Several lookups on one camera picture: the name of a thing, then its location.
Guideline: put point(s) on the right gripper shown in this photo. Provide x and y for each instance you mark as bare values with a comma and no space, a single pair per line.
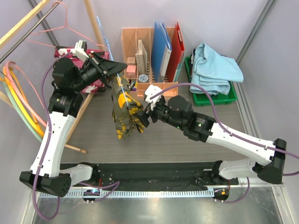
144,116

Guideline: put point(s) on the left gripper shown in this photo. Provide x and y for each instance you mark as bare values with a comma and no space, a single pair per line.
104,68

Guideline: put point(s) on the olive yellow patterned trousers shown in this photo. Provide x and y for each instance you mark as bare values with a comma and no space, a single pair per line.
125,109

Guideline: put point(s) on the pink wire hanger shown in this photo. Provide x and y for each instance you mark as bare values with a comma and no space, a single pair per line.
65,25

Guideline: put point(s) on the colourful patterned trousers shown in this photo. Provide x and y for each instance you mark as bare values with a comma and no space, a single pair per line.
193,74

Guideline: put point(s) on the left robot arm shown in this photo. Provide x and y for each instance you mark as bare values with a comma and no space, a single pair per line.
45,174

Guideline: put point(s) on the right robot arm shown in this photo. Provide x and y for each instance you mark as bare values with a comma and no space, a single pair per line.
265,159

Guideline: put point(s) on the pens in organizer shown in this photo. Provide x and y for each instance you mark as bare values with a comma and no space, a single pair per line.
132,85

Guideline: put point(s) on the pink cube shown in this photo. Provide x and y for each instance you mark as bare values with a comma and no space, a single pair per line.
131,72

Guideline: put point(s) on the tan cube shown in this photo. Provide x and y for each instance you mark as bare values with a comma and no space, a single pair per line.
131,60

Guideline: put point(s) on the round blue patterned tin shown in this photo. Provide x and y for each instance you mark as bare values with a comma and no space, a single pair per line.
143,78

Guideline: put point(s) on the wooden block book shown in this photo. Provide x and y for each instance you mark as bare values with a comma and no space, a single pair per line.
141,57

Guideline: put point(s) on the blue folder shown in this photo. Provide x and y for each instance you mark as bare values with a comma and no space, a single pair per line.
161,52

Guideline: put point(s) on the red folder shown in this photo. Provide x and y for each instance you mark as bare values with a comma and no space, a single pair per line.
177,55

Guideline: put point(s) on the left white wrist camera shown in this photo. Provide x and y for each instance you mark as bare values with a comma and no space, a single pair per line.
79,51

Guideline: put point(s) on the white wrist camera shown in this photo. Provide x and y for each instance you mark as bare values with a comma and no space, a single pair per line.
152,96
79,51

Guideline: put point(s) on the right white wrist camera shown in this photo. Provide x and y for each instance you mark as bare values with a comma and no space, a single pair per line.
152,96

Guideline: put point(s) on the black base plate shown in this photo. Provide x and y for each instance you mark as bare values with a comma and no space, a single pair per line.
169,176

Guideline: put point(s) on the metal rack rail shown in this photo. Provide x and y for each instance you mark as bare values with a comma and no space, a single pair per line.
23,22

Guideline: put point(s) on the aluminium frame post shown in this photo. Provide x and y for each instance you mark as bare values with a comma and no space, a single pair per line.
256,28

